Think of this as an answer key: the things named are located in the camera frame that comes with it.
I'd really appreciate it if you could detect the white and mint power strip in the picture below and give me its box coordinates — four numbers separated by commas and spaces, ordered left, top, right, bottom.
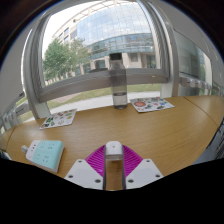
25, 139, 65, 174

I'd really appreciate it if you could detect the white wall socket rail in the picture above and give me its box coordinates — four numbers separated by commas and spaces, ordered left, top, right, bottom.
179, 75, 214, 91
0, 99, 31, 129

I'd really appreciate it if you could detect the clear bottle with black cap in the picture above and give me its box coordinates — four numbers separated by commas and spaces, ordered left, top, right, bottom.
109, 52, 129, 110

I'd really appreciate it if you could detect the sticker sheet with green stickers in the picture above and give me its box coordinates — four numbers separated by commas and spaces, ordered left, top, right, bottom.
39, 108, 78, 130

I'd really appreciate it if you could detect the small white charger block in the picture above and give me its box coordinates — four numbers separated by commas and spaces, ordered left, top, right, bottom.
104, 140, 124, 162

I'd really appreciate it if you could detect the grey-framed window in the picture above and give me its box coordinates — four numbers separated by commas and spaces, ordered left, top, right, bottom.
23, 0, 181, 119

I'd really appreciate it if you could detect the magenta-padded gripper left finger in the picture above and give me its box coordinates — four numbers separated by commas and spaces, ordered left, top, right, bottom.
63, 144, 108, 191

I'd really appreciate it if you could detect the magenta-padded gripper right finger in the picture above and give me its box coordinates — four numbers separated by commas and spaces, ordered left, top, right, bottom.
121, 144, 164, 190

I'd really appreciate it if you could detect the sticker sheet with red stickers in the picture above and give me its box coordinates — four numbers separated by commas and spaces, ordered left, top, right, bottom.
129, 96, 176, 114

